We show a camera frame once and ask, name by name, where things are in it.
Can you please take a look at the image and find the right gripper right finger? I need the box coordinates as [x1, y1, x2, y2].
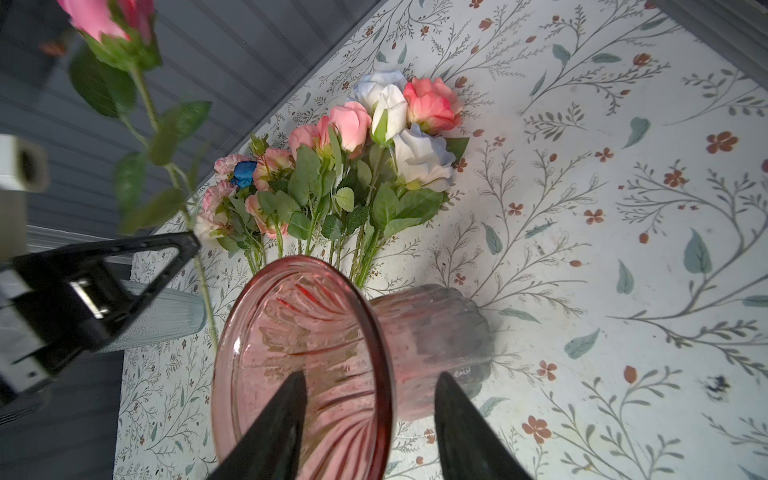
[434, 372, 531, 480]

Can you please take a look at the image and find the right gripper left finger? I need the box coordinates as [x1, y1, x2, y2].
[210, 371, 307, 480]

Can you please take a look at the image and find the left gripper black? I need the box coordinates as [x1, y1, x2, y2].
[1, 232, 200, 408]

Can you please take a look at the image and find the pink ribbed glass vase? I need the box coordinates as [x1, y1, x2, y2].
[212, 256, 494, 479]

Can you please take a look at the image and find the pale pink carnation spray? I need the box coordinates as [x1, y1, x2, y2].
[195, 154, 265, 258]

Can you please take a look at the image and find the blue artificial rose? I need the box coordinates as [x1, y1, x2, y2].
[231, 161, 258, 189]

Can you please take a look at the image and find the magenta pink artificial rose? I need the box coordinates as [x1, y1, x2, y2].
[56, 0, 220, 355]

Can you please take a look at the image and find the clear ribbed glass vase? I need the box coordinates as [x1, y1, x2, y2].
[99, 288, 206, 353]

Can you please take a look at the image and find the bunch of artificial roses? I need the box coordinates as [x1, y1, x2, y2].
[248, 70, 468, 286]

